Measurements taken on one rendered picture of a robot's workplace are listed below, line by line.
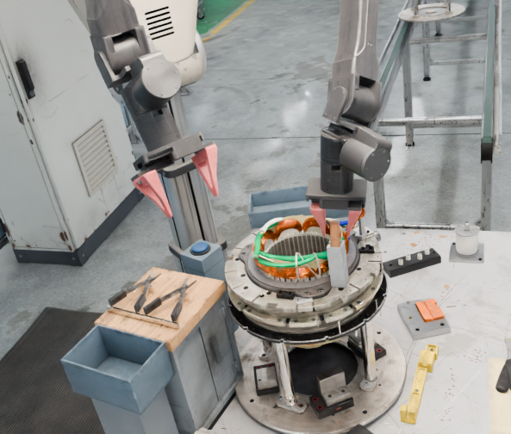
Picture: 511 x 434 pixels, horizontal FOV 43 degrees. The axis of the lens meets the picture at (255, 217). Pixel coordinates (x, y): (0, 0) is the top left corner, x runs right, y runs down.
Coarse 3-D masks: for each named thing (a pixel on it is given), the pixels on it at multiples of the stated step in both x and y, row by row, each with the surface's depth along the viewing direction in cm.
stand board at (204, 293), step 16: (160, 272) 141; (176, 272) 140; (160, 288) 135; (176, 288) 134; (192, 288) 133; (208, 288) 133; (224, 288) 134; (128, 304) 132; (144, 304) 131; (192, 304) 129; (208, 304) 130; (112, 320) 128; (128, 320) 128; (176, 320) 125; (192, 320) 125; (144, 336) 123; (160, 336) 122; (176, 336) 121
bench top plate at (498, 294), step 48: (384, 240) 188; (432, 240) 184; (480, 240) 181; (432, 288) 166; (480, 288) 163; (240, 336) 162; (480, 336) 148; (432, 384) 138; (480, 384) 136; (240, 432) 135; (384, 432) 129; (432, 432) 128; (480, 432) 126
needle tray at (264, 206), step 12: (264, 192) 165; (276, 192) 165; (288, 192) 165; (300, 192) 165; (252, 204) 166; (264, 204) 167; (276, 204) 167; (288, 204) 166; (300, 204) 165; (252, 216) 157; (264, 216) 157; (276, 216) 157; (336, 216) 156; (252, 228) 159
